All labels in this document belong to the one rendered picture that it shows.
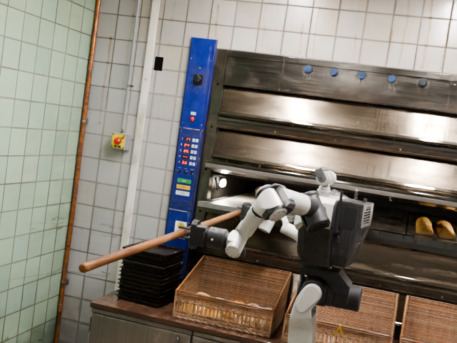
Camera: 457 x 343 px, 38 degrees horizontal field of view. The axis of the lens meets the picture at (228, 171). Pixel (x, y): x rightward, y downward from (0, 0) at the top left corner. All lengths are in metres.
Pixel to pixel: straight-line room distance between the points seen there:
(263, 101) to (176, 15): 0.76
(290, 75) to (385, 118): 0.61
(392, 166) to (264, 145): 0.75
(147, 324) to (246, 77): 1.55
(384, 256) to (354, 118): 0.80
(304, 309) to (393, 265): 1.03
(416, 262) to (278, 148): 1.02
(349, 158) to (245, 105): 0.69
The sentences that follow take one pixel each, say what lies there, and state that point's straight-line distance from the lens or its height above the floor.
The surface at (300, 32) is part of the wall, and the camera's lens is 4.00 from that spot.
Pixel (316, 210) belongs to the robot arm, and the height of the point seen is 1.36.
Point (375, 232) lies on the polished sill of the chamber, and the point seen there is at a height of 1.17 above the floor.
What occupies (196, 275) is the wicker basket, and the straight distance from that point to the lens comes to 4.02.
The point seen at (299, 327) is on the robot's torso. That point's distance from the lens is 3.09.
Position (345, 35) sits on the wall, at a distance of 3.96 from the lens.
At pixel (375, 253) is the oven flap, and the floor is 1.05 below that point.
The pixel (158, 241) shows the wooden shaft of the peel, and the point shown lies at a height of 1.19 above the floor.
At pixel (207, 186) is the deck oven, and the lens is 4.08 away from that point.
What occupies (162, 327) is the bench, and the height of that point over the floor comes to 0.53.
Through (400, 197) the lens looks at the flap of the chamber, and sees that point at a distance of 3.75.
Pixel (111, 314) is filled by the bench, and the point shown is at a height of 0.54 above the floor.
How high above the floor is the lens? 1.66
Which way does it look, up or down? 4 degrees down
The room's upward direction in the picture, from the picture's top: 8 degrees clockwise
